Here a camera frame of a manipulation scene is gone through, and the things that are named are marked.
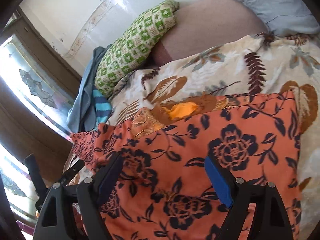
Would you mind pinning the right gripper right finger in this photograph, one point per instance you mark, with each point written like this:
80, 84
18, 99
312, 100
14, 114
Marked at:
270, 219

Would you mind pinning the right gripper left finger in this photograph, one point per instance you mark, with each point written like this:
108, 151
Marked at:
72, 212

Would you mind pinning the orange black floral garment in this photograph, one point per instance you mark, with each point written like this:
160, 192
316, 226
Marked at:
163, 191

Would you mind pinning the blue grey cloth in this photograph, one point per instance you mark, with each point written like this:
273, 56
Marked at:
82, 116

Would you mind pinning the stained glass window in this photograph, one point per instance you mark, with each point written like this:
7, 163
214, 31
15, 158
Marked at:
38, 92

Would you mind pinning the blue striped cloth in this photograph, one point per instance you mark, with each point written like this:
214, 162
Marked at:
103, 108

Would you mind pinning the green white patterned pillow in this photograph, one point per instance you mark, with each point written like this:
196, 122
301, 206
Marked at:
131, 50

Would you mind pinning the cream leaf print blanket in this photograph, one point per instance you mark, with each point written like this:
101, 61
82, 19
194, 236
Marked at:
243, 66

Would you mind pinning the light blue pillow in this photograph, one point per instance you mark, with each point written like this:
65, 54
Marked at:
284, 17

